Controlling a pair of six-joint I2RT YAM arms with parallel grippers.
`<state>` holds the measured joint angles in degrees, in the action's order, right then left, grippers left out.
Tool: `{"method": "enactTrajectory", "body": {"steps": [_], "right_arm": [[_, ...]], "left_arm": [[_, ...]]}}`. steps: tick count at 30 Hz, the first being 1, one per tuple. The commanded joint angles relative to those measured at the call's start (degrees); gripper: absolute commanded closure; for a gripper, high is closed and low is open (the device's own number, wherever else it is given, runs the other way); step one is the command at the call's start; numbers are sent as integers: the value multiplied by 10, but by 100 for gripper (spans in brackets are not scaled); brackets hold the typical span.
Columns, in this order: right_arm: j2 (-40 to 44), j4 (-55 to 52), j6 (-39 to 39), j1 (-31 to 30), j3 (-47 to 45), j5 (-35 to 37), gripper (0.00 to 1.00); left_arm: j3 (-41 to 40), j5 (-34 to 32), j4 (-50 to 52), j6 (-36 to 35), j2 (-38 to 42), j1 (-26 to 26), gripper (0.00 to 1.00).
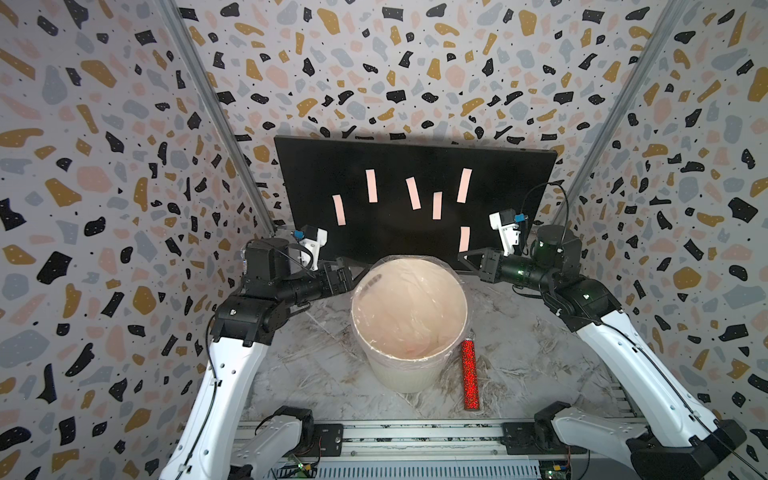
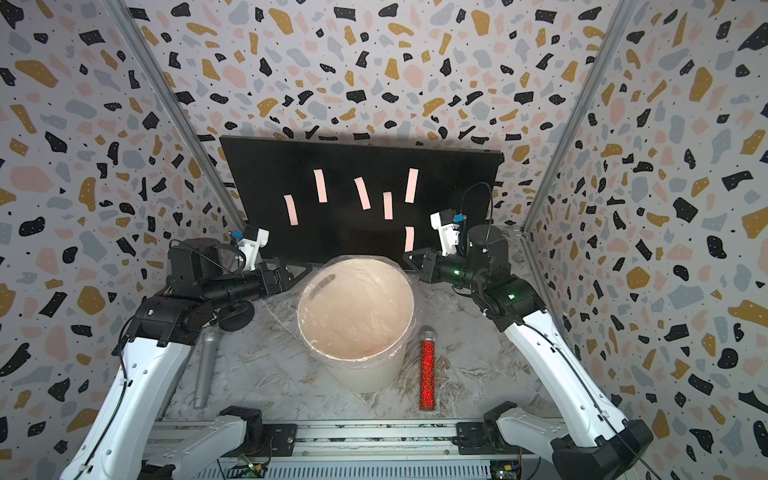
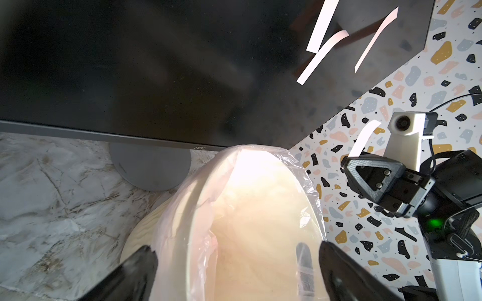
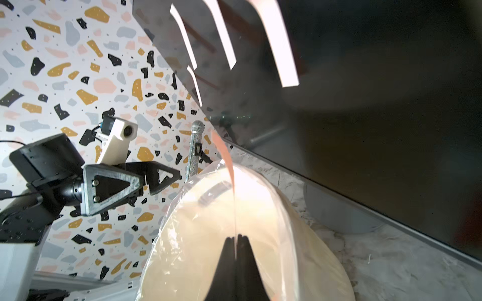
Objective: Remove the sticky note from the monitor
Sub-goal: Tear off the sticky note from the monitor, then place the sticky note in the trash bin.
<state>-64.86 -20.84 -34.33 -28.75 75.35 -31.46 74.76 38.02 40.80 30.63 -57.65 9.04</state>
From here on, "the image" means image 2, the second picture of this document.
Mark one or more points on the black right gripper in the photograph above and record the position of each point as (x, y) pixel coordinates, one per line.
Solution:
(434, 265)

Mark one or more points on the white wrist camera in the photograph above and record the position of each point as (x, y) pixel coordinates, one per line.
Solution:
(447, 224)
(249, 242)

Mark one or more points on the pink sticky note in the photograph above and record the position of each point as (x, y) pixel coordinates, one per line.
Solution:
(411, 185)
(409, 239)
(362, 193)
(388, 206)
(320, 184)
(291, 210)

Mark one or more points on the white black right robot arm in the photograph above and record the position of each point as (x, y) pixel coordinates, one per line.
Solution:
(540, 360)

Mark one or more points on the aluminium frame post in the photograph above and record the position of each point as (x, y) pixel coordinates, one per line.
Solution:
(616, 27)
(119, 13)

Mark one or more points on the black computer monitor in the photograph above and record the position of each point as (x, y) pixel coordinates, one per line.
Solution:
(265, 170)

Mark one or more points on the aluminium frame post right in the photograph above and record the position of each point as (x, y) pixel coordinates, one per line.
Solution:
(616, 27)

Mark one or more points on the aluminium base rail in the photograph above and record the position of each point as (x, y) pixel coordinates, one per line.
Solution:
(384, 447)

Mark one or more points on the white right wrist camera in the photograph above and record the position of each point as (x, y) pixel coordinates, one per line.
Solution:
(447, 224)

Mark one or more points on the red glitter tube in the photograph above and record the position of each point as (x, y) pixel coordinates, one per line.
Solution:
(427, 377)

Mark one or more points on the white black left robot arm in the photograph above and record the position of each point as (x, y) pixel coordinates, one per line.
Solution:
(210, 284)

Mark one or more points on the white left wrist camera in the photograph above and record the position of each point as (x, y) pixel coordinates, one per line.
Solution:
(249, 242)

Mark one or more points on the grey metal cylinder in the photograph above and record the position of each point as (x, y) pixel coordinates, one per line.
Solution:
(211, 337)

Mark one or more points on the aluminium frame post left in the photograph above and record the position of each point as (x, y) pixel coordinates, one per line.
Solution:
(119, 13)

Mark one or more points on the cream bin with plastic liner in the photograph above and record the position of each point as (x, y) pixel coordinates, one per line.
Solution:
(355, 316)

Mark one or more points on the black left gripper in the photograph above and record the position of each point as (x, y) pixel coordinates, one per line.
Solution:
(282, 279)

